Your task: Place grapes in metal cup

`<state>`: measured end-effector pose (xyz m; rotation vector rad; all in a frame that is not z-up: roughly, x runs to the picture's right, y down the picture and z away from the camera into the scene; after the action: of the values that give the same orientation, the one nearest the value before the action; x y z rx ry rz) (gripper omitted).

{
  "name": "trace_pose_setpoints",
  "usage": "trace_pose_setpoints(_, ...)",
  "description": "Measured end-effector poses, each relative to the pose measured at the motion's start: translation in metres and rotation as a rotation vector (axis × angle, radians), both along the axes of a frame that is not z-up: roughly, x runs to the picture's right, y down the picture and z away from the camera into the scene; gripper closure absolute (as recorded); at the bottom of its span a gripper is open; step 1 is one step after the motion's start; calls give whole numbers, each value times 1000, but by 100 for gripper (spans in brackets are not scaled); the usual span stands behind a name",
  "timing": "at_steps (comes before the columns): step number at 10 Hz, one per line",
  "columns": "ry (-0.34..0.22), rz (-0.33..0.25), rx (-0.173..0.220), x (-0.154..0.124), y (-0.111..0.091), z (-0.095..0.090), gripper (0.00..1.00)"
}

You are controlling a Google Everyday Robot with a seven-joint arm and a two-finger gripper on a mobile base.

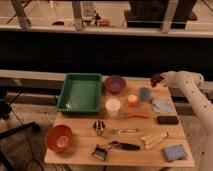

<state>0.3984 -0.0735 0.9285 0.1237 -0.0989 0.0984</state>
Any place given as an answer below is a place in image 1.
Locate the black rectangular phone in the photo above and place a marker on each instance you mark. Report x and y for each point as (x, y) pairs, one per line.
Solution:
(169, 120)

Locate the purple bowl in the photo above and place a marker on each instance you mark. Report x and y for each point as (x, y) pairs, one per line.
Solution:
(115, 84)

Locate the white plastic cup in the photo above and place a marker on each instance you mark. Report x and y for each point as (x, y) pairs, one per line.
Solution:
(112, 106)

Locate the light blue cloth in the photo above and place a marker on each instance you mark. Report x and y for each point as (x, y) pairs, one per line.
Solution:
(161, 106)

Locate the orange yellow ball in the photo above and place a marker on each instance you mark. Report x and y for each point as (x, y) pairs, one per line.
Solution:
(132, 100)

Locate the dark red grape bunch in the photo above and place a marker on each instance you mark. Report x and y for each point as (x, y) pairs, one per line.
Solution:
(155, 79)

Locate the small metal grater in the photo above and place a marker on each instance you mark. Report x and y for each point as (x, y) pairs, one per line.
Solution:
(100, 153)

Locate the orange carrot toy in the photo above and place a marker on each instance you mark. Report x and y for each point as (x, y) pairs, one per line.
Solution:
(138, 114)

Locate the yellow banana toy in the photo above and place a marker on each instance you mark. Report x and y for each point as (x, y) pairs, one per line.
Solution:
(152, 140)

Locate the orange bowl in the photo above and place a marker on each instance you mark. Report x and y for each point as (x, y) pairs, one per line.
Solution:
(59, 138)

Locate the metal cup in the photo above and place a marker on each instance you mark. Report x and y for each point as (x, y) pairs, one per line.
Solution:
(99, 127)

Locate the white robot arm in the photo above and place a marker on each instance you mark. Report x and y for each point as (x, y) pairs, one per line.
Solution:
(188, 83)

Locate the green plastic tray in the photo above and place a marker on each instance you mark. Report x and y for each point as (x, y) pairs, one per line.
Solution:
(80, 94)

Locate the metal spoon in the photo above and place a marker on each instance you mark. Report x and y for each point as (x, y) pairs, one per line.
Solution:
(120, 131)

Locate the blue sponge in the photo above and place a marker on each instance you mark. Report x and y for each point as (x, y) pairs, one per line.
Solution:
(173, 153)

